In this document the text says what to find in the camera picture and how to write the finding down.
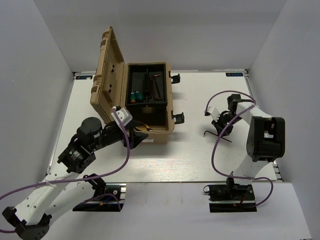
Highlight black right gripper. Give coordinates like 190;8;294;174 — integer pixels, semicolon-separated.
212;113;243;137

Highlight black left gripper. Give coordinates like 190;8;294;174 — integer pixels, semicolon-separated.
90;118;149;152

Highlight yellow needle-nose pliers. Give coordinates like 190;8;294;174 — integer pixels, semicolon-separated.
134;122;153;132

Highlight brown hex key horizontal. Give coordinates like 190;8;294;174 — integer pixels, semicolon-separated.
203;130;232;143

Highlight green screwdriver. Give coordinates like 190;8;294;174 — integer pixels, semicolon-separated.
129;90;137;104
135;90;144;103

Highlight tan plastic toolbox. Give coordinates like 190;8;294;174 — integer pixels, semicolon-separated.
90;26;175;144

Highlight black toolbox tray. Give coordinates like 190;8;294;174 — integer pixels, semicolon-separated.
125;62;168;108

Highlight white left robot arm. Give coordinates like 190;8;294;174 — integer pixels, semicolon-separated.
1;116;149;240

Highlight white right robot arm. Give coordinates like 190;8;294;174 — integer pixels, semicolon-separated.
205;93;286;200

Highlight blue label right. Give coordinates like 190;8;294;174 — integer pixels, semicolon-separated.
225;72;244;77

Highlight blue label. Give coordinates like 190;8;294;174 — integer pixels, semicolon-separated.
225;72;244;77
75;75;93;80

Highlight black toolbox latch front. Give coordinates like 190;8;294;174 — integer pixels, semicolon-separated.
172;112;185;125

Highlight black toolbox latch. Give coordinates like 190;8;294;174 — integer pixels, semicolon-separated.
172;112;185;125
169;73;181;84

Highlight black toolbox latch rear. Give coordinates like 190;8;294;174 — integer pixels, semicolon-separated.
169;73;181;84

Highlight blue label left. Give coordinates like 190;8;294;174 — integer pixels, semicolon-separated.
75;75;93;80

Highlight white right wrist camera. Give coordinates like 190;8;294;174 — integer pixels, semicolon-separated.
204;106;221;122

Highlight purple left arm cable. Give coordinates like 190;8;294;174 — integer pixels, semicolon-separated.
0;112;132;235

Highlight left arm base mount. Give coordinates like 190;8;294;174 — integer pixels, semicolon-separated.
72;177;127;212

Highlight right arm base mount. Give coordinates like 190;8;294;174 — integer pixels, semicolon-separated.
203;177;257;213

